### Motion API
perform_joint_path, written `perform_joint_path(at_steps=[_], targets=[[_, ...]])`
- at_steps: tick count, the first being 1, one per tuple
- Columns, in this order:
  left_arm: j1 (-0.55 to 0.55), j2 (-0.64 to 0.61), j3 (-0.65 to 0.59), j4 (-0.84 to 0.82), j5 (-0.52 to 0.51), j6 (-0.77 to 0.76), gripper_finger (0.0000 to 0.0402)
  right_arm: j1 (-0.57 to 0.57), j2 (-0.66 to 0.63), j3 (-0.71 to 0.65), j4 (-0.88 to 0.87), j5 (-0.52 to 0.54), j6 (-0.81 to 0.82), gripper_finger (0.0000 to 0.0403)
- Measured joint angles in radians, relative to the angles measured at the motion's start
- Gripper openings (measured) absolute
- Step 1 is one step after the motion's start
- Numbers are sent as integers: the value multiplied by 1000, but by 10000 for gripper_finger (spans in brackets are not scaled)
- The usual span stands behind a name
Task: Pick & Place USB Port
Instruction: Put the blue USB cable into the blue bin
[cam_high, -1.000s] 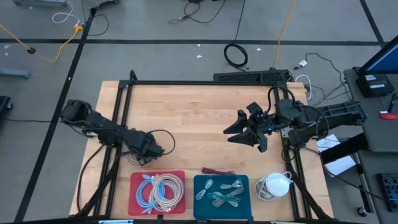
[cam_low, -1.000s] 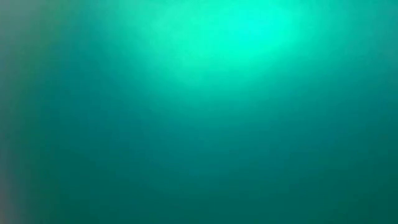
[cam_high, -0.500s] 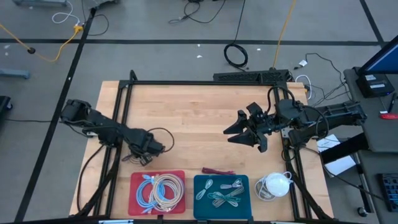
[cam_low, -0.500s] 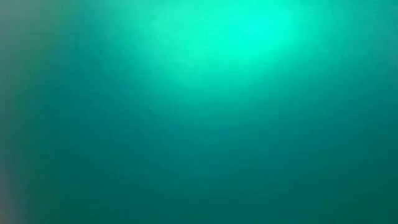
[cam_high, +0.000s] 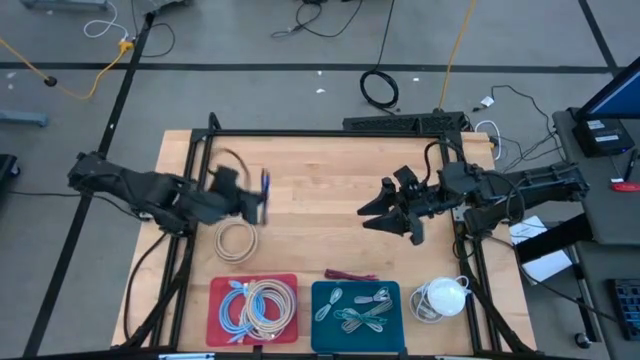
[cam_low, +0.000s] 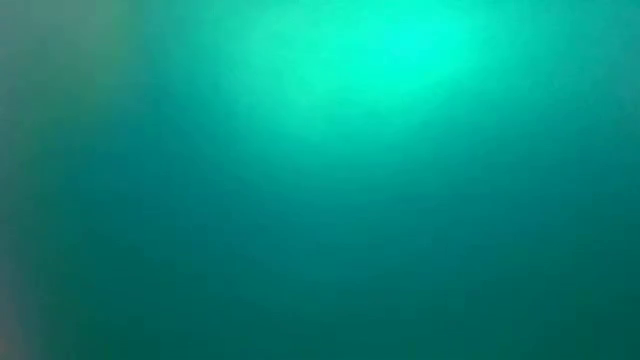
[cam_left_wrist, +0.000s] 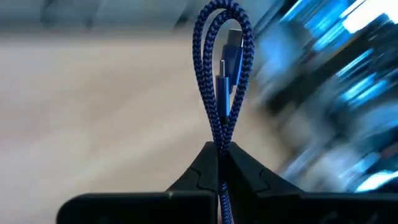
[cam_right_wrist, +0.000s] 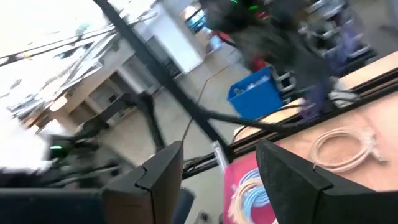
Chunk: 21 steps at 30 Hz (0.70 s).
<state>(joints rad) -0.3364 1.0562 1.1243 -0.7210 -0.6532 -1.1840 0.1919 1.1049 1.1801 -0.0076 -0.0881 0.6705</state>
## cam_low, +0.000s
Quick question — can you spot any teal blue plastic tray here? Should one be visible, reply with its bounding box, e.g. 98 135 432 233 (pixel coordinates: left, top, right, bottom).
0 0 640 360

